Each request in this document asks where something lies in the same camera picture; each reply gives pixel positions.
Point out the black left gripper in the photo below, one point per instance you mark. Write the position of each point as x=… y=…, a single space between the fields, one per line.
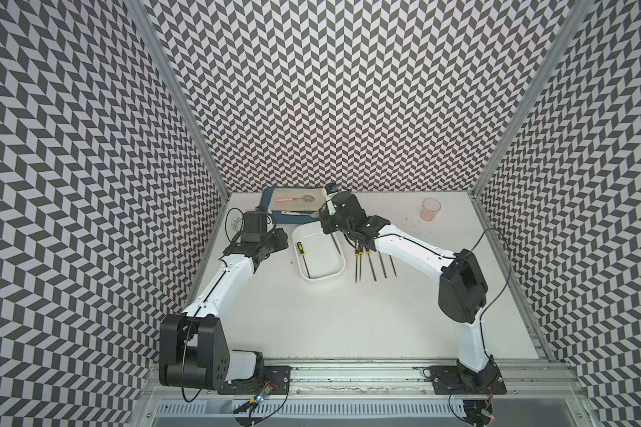
x=281 y=239

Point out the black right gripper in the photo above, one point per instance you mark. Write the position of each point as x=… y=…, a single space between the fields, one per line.
x=326 y=217

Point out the black yellow file tool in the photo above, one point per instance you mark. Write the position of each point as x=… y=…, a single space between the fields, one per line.
x=302 y=254
x=356 y=263
x=359 y=263
x=335 y=242
x=391 y=259
x=372 y=269
x=382 y=264

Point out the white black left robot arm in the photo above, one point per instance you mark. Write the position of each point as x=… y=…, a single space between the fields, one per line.
x=194 y=352

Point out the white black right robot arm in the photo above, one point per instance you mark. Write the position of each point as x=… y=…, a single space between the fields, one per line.
x=461 y=287

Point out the white plastic storage box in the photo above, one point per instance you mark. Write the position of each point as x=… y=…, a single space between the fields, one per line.
x=323 y=260

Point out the teal rectangular tray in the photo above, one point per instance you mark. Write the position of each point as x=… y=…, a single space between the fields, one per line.
x=283 y=219

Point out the beige folded cloth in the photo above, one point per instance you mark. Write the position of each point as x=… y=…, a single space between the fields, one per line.
x=297 y=205

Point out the blue yellow patterned bowl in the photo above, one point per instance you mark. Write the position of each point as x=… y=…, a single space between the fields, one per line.
x=236 y=222

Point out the pink translucent cup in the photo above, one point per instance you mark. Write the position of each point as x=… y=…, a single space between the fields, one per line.
x=430 y=208

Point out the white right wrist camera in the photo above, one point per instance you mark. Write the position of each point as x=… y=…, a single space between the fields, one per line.
x=330 y=190

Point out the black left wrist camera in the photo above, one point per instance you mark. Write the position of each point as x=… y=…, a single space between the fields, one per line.
x=253 y=227

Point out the white handled metal spoon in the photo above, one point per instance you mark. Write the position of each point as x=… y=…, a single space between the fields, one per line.
x=314 y=215

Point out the pink handled slotted spoon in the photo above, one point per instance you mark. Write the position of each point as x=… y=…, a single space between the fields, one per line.
x=305 y=198

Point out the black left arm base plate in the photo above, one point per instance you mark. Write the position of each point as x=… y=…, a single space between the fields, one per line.
x=275 y=379

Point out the left electronics board with wires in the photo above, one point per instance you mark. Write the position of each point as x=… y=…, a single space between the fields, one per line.
x=256 y=410

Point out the electronics board with wires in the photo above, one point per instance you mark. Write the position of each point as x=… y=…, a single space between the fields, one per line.
x=256 y=410
x=472 y=412

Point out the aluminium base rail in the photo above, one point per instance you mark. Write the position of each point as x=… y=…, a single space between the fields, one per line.
x=378 y=392

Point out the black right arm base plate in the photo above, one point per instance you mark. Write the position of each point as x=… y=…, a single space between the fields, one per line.
x=459 y=380

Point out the right electronics board with wires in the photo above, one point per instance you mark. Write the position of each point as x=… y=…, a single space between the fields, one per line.
x=472 y=412

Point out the aluminium corner post left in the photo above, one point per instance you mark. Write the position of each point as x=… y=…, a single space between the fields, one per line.
x=147 y=33

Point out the aluminium corner post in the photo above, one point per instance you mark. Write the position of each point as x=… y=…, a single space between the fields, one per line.
x=147 y=33
x=550 y=63

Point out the aluminium corner post right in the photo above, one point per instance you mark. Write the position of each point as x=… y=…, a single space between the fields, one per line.
x=550 y=63

